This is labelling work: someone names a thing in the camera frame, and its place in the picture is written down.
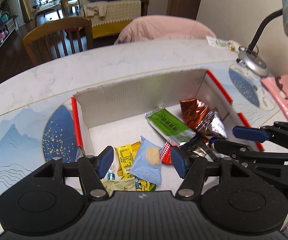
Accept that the light blue cookie packet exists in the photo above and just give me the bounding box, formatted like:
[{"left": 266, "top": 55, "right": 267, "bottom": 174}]
[{"left": 129, "top": 136, "right": 162, "bottom": 186}]

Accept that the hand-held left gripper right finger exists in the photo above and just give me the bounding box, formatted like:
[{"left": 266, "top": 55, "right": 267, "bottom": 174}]
[{"left": 170, "top": 146, "right": 255, "bottom": 197}]

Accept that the dark brown snack packet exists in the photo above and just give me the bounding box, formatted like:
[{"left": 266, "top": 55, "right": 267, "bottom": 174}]
[{"left": 195, "top": 107, "right": 228, "bottom": 140}]

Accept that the sofa with cream cover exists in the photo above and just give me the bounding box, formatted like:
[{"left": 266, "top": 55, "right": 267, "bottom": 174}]
[{"left": 80, "top": 0, "right": 149, "bottom": 39}]

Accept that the grey curtain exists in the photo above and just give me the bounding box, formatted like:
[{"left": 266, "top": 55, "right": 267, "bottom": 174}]
[{"left": 21, "top": 0, "right": 32, "bottom": 23}]

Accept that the wooden coffee table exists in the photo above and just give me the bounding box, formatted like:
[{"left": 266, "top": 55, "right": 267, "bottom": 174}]
[{"left": 31, "top": 0, "right": 65, "bottom": 25}]

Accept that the gold foil packet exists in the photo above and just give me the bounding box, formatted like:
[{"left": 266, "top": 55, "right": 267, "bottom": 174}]
[{"left": 116, "top": 141, "right": 142, "bottom": 177}]

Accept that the small printed packet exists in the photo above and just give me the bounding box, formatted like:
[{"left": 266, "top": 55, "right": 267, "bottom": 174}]
[{"left": 206, "top": 35, "right": 240, "bottom": 53}]

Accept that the red-brown foil packet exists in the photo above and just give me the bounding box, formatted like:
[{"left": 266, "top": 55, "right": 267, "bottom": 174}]
[{"left": 179, "top": 99, "right": 211, "bottom": 133}]

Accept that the red cardboard box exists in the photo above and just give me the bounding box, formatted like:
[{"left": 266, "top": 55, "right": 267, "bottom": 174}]
[{"left": 70, "top": 69, "right": 265, "bottom": 180}]

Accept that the pale yellow packet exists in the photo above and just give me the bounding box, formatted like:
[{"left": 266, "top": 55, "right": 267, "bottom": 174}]
[{"left": 100, "top": 177, "right": 136, "bottom": 195}]

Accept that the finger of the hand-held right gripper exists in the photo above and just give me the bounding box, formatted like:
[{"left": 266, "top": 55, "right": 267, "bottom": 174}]
[
  {"left": 214, "top": 139, "right": 288, "bottom": 165},
  {"left": 232, "top": 122, "right": 288, "bottom": 153}
]

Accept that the silver desk lamp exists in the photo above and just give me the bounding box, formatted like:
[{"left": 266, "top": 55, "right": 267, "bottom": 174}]
[{"left": 237, "top": 0, "right": 288, "bottom": 78}]

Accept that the green snack packet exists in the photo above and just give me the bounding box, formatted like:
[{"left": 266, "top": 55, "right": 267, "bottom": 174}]
[{"left": 145, "top": 107, "right": 197, "bottom": 147}]

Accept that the yellow green candy packet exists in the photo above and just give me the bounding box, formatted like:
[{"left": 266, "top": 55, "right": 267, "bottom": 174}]
[{"left": 134, "top": 176, "right": 157, "bottom": 192}]

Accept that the small yellow packet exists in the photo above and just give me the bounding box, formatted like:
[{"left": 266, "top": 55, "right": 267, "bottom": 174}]
[{"left": 115, "top": 144, "right": 136, "bottom": 178}]

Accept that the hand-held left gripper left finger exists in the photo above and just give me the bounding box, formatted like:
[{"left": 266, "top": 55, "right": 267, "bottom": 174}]
[{"left": 32, "top": 146, "right": 115, "bottom": 201}]

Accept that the red snack packet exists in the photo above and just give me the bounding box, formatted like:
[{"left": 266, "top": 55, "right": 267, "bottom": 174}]
[{"left": 160, "top": 141, "right": 173, "bottom": 165}]

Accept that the pink packet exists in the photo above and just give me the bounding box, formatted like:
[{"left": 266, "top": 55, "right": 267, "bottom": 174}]
[{"left": 260, "top": 74, "right": 288, "bottom": 124}]

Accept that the black snack packet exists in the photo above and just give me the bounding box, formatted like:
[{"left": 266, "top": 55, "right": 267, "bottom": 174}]
[{"left": 179, "top": 134, "right": 221, "bottom": 162}]

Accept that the blue candy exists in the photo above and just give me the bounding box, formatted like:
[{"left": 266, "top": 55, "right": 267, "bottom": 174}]
[{"left": 105, "top": 162, "right": 117, "bottom": 181}]

